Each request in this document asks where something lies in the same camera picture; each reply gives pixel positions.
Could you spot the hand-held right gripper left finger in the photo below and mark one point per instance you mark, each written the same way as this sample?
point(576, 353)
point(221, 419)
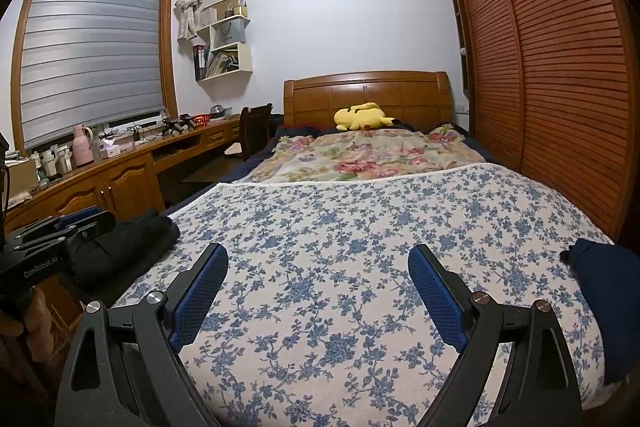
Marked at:
point(197, 297)

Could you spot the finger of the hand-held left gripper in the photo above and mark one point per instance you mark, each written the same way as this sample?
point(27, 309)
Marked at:
point(97, 229)
point(80, 215)

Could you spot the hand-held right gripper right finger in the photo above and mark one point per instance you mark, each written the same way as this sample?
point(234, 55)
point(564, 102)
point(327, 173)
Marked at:
point(440, 297)

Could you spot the black buttoned coat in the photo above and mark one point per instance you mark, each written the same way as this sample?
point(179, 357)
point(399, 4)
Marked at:
point(135, 242)

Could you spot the person's left hand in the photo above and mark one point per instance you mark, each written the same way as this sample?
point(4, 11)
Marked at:
point(35, 312)

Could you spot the wooden desk with cabinets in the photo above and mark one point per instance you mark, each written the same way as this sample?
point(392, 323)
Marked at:
point(125, 179)

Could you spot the row of white bottles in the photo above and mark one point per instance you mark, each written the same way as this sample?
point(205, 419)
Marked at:
point(55, 159)

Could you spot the pink thermos jug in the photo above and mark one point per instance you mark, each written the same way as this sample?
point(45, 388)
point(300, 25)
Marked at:
point(83, 147)

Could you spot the cardboard box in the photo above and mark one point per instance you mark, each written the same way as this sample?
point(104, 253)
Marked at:
point(20, 178)

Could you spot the small white box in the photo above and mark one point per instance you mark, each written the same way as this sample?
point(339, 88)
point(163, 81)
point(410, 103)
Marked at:
point(111, 151)

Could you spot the black tools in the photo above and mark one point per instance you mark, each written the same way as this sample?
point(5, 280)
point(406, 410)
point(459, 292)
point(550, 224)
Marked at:
point(177, 124)

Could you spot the blue floral blanket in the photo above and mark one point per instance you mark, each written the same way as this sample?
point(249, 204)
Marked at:
point(325, 232)

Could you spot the red basket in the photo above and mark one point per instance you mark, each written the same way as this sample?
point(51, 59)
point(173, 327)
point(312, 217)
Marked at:
point(201, 121)

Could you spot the pink floral quilt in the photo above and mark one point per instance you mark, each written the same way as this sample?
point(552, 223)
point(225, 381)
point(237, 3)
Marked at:
point(360, 152)

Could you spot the grey window blind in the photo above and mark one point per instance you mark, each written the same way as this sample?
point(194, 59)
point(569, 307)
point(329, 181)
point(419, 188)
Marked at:
point(90, 47)

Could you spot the navy blue garment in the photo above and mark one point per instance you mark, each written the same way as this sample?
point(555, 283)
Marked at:
point(610, 297)

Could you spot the dark wooden chair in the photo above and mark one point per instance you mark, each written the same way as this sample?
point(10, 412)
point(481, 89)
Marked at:
point(252, 127)

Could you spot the black binders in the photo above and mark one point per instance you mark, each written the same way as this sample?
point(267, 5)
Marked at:
point(199, 62)

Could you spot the yellow plush toy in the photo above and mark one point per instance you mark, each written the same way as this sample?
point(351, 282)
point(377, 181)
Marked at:
point(357, 117)

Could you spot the stack of books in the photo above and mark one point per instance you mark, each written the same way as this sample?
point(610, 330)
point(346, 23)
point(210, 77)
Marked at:
point(220, 63)

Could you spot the wooden bed headboard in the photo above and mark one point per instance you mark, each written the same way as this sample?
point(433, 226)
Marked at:
point(390, 92)

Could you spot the tied beige curtain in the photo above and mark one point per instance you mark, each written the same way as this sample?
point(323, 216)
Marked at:
point(189, 14)

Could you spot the grey paper bag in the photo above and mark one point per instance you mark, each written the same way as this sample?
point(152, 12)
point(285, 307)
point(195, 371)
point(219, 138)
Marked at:
point(227, 33)

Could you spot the small green box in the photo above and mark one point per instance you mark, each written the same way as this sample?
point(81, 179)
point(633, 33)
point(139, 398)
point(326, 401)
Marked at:
point(240, 11)

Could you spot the louvred wooden wardrobe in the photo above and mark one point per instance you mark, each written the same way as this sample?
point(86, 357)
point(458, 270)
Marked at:
point(550, 57)

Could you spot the wooden window frame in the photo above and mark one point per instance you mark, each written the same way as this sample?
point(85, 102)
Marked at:
point(169, 47)

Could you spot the white wall shelf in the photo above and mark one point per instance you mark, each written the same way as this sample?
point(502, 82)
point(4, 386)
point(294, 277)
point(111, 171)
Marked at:
point(245, 57)

